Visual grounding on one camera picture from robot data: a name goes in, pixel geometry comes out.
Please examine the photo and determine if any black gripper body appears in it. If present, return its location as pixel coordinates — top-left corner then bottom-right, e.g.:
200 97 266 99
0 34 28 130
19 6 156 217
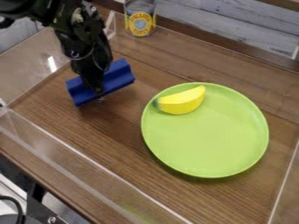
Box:
53 5 115 80

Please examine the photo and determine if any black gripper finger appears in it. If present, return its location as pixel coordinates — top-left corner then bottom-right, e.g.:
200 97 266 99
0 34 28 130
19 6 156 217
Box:
91 70 105 99
80 75 95 91

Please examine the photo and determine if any blue block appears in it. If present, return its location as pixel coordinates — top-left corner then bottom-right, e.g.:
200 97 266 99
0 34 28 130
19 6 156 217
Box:
65 59 136 107

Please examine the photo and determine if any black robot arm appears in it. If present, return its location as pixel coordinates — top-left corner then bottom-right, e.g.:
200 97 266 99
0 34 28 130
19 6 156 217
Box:
0 0 113 96

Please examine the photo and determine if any green plate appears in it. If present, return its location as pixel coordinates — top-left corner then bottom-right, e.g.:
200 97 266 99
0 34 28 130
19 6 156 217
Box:
140 82 270 179

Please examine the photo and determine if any yellow labelled tin can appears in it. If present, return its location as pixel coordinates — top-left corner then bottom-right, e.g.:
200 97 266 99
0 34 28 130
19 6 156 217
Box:
124 0 156 38

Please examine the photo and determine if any yellow toy banana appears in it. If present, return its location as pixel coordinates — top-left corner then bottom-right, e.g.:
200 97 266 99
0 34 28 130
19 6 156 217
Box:
152 86 207 115

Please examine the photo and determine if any clear acrylic tray enclosure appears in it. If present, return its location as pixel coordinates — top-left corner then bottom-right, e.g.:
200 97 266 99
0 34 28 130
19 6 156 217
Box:
0 10 299 224

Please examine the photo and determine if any black metal table bracket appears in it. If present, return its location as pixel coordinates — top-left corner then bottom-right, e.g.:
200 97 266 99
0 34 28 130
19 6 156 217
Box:
23 184 68 224

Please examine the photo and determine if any black cable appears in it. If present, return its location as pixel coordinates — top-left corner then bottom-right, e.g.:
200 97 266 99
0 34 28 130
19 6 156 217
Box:
0 195 25 224

